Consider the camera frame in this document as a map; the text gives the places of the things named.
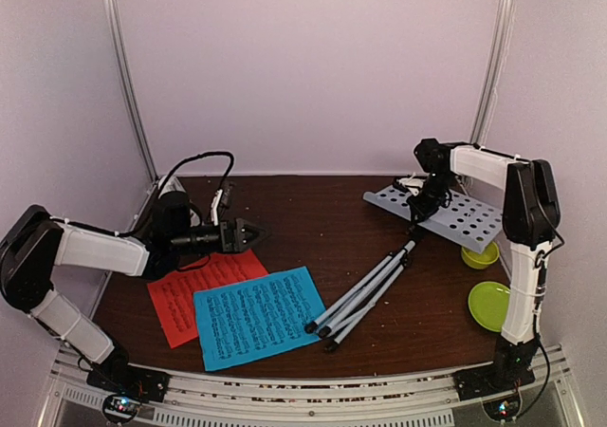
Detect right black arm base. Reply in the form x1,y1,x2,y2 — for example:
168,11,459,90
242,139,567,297
452,337,539,401

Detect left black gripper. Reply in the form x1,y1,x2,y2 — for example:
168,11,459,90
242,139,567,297
171,217,271,256

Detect blue sheet music page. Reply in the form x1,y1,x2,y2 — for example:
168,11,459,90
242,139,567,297
193,267,325,372

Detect aluminium corner post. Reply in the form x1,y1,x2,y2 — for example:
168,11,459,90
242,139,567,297
102,0,157,182
469,0,515,145

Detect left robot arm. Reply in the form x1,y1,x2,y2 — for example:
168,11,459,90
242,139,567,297
1,191,267,393

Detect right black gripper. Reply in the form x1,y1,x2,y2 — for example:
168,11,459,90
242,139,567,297
407,172,456,222

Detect red sheet music page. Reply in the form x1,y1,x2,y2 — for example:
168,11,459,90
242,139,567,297
146,249,270,349

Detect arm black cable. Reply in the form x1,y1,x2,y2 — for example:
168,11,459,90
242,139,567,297
514,227,565,418
122,150,236,238

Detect yellow-green plastic bowl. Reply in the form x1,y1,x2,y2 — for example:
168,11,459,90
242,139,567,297
461,242,500,269

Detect yellow-green plastic plate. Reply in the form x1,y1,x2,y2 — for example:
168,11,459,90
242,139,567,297
468,281,510,333

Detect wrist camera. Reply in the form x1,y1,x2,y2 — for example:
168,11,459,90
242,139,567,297
392,175,427,196
209,181,235,225

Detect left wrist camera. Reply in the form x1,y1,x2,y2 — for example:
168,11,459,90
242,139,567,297
209,181,235,225

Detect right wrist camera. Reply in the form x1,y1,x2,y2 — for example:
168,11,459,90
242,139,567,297
392,175,427,196

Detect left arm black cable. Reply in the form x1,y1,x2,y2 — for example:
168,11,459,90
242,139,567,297
122,150,236,238

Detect white wedge-shaped holder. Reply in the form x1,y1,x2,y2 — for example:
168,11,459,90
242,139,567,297
156,175,196,223

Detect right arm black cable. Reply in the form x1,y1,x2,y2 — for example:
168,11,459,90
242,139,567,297
514,227,565,418

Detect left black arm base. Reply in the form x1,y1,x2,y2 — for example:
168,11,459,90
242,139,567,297
86,350,170,402

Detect white folding music stand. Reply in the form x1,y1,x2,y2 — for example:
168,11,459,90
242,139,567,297
305,182,503,353

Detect right aluminium corner post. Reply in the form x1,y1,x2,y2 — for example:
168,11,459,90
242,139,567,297
469,0,515,145

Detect left aluminium corner post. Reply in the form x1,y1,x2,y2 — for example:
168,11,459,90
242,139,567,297
102,0,157,182

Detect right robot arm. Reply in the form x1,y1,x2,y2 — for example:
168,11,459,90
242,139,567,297
408,139,564,391

